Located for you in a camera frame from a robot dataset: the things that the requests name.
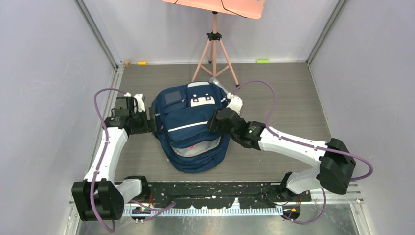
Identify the pink music stand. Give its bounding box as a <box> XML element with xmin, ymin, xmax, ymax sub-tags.
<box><xmin>167</xmin><ymin>0</ymin><xmax>266</xmax><ymax>87</ymax></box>

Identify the green tape piece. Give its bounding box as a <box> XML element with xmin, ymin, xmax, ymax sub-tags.
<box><xmin>256</xmin><ymin>59</ymin><xmax>270</xmax><ymax>63</ymax></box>

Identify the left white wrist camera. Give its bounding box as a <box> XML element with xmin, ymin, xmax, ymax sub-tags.
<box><xmin>124</xmin><ymin>92</ymin><xmax>146</xmax><ymax>113</ymax></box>

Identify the silver microphone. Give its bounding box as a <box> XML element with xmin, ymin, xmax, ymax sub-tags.
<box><xmin>209</xmin><ymin>77</ymin><xmax>229</xmax><ymax>94</ymax></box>

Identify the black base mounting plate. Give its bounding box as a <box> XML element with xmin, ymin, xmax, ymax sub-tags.
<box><xmin>144</xmin><ymin>182</ymin><xmax>311</xmax><ymax>209</ymax></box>

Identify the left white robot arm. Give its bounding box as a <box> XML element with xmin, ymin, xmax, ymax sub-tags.
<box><xmin>71</xmin><ymin>94</ymin><xmax>155</xmax><ymax>221</ymax></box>

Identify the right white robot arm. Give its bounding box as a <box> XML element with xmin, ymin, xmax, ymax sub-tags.
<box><xmin>208</xmin><ymin>108</ymin><xmax>356</xmax><ymax>201</ymax></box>

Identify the small cork piece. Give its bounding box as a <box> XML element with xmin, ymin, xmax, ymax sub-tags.
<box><xmin>124</xmin><ymin>60</ymin><xmax>131</xmax><ymax>67</ymax></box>

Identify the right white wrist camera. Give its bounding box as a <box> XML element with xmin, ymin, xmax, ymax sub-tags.
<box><xmin>227</xmin><ymin>92</ymin><xmax>243</xmax><ymax>114</ymax></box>

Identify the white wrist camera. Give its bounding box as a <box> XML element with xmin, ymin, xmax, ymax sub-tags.
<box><xmin>227</xmin><ymin>92</ymin><xmax>243</xmax><ymax>114</ymax></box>
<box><xmin>124</xmin><ymin>92</ymin><xmax>146</xmax><ymax>113</ymax></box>

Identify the navy blue student backpack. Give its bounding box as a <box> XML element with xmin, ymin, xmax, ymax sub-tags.
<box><xmin>151</xmin><ymin>81</ymin><xmax>230</xmax><ymax>173</ymax></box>

